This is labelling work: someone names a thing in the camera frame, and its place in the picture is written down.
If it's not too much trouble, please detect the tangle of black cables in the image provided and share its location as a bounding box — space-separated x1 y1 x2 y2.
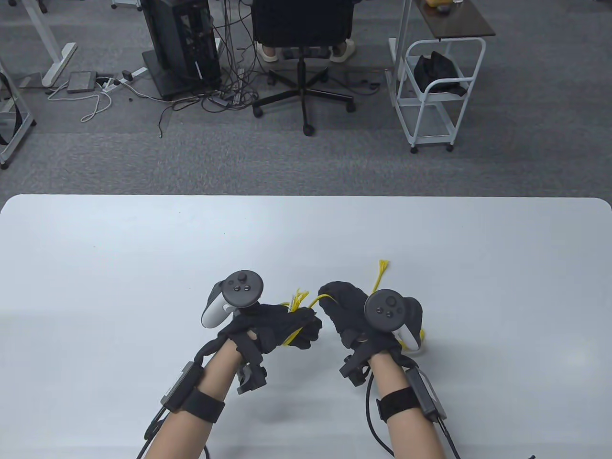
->
157 0 269 139

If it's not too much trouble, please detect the person's right forearm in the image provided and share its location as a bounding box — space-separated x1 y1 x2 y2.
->
371 354 448 459

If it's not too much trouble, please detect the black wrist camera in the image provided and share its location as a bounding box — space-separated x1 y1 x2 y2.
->
232 332 267 395
339 342 372 387

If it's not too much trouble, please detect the white utility cart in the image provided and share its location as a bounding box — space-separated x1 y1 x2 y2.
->
386 0 497 108

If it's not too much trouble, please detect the white rolling cart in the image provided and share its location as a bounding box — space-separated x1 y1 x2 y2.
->
395 37 487 154

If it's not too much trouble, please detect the yellow rope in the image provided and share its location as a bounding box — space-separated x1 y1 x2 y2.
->
280 260 426 352

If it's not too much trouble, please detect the white metal frame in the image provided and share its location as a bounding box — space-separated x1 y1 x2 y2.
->
0 60 38 169

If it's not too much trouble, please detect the person's left hand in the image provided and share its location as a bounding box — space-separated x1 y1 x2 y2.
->
218 302 323 355

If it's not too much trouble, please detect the white desk leg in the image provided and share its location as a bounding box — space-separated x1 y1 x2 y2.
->
18 0 78 88

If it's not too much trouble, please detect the white cable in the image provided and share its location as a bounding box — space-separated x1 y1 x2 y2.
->
46 79 113 123

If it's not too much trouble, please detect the black glove cable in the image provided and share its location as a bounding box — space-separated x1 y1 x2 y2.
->
136 409 212 459
365 375 536 459

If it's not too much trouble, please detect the black wrist sensor box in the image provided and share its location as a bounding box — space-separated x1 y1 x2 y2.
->
161 362 226 423
376 367 447 423

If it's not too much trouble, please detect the grey handheld controller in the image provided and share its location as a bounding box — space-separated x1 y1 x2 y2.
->
364 289 425 352
201 270 264 329

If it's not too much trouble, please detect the black bag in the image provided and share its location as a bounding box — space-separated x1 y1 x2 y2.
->
414 51 472 98

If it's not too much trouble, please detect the grey flat floor box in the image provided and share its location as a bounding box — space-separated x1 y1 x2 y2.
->
66 71 98 94

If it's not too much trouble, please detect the person's left forearm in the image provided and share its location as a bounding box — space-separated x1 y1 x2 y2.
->
143 342 240 459

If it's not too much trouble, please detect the white power strip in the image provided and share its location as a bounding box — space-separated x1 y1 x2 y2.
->
98 67 149 92

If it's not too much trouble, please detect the person's right hand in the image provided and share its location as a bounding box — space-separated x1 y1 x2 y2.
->
317 281 407 359

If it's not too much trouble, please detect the black computer tower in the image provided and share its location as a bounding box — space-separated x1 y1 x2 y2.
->
142 0 223 102

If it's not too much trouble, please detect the black office chair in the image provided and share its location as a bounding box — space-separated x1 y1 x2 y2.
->
250 0 357 137

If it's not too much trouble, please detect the black floor cable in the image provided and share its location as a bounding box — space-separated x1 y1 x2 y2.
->
345 71 383 91

